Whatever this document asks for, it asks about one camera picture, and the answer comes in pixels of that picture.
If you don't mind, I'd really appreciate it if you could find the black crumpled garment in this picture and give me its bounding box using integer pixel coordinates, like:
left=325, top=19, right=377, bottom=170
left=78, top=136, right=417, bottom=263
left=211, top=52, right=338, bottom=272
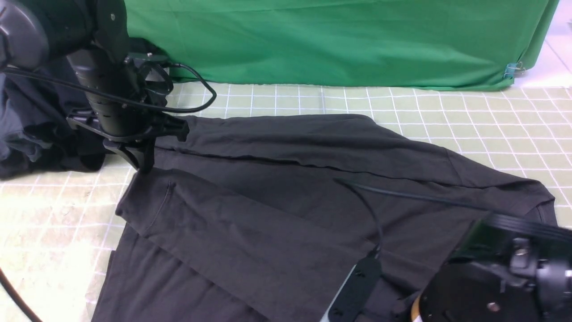
left=0, top=74, right=108, bottom=179

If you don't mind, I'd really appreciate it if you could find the dark gray long-sleeve shirt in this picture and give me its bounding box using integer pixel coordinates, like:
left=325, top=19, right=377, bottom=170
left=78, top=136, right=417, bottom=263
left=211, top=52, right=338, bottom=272
left=92, top=114, right=557, bottom=322

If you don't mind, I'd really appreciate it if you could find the blue binder clip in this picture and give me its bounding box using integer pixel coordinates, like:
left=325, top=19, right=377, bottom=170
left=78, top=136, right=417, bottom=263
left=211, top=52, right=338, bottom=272
left=503, top=61, right=526, bottom=79

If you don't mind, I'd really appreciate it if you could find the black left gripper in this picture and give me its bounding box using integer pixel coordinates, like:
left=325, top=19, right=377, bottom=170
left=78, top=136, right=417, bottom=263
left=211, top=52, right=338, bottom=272
left=67, top=53, right=189, bottom=173

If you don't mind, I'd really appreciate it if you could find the light green grid mat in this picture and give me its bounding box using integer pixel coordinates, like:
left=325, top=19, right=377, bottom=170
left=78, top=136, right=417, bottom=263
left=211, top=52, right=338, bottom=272
left=0, top=84, right=572, bottom=322

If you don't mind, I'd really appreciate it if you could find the gray-blue crumpled garment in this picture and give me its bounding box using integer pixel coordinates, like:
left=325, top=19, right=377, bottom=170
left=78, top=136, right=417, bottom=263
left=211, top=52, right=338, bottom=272
left=0, top=74, right=47, bottom=162

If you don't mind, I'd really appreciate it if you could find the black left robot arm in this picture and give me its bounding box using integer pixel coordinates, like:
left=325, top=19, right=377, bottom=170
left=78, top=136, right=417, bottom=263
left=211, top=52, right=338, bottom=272
left=1, top=0, right=189, bottom=173

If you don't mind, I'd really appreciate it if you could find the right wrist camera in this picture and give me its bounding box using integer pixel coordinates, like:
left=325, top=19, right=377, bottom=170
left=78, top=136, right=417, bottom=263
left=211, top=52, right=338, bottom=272
left=320, top=250, right=382, bottom=322

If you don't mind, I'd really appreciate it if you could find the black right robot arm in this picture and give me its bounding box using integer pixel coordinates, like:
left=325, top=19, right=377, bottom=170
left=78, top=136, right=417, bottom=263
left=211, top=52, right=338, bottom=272
left=409, top=215, right=572, bottom=322

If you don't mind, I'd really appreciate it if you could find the green backdrop cloth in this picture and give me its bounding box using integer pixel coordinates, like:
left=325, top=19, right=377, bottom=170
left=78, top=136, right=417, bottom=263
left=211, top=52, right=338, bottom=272
left=125, top=0, right=559, bottom=90

